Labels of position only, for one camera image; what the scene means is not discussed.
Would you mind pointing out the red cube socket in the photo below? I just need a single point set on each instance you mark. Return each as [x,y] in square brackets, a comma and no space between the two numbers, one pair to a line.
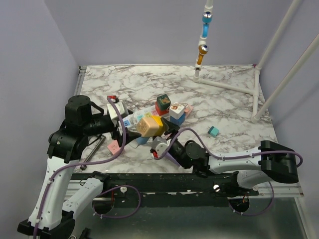
[159,111]

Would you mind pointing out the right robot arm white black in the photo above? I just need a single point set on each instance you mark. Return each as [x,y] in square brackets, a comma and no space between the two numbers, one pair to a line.
[269,161]

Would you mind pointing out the white power strip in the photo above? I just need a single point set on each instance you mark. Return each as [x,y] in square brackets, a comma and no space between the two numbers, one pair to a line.
[135,116]

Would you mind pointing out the white PVC pipe frame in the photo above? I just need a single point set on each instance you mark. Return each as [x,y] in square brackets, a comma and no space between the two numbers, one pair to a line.
[294,43]

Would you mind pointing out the pink cube socket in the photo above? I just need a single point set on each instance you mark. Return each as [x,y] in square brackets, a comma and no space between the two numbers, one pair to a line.
[113,147]

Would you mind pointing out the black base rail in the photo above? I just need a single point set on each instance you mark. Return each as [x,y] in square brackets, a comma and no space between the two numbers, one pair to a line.
[166,190]

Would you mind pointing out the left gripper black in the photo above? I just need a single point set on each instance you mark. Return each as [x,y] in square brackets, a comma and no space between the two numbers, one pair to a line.
[115,133]

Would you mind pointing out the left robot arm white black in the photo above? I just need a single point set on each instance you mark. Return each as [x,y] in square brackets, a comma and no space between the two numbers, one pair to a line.
[53,217]

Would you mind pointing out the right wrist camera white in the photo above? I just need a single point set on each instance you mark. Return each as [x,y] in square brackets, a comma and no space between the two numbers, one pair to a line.
[159,146]

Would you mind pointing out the blue cube socket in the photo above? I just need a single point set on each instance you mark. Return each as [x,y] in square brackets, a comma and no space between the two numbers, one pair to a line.
[178,121]

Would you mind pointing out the beige cube socket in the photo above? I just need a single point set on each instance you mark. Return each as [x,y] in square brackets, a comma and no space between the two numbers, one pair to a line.
[147,127]

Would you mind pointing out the dark green cube socket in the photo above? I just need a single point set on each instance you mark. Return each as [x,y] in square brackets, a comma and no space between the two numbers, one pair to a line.
[163,102]

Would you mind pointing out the white tiger cube socket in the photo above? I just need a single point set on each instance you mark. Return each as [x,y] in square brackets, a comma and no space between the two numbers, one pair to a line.
[176,110]

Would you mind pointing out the light blue plug adapter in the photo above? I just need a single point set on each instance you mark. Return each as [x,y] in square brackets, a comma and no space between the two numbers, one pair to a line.
[142,140]

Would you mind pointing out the purple USB power strip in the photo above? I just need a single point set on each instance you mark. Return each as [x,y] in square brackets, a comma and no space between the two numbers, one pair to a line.
[171,158]

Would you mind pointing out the yellow cube socket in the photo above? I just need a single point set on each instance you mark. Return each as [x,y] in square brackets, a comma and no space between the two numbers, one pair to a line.
[161,128]

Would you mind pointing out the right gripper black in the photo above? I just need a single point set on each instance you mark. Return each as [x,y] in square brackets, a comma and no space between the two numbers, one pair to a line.
[172,127]

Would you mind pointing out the grey metal crank handle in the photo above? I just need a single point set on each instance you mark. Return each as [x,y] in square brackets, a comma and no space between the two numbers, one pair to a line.
[98,141]

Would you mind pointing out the blue orange pipe stand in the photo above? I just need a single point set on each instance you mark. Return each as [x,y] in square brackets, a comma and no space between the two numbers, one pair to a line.
[204,32]

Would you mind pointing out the pink power strip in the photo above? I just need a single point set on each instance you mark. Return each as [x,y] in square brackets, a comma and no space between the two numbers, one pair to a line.
[187,110]

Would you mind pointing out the teal plug adapter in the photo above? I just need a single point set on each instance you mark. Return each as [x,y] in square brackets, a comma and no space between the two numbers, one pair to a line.
[213,131]

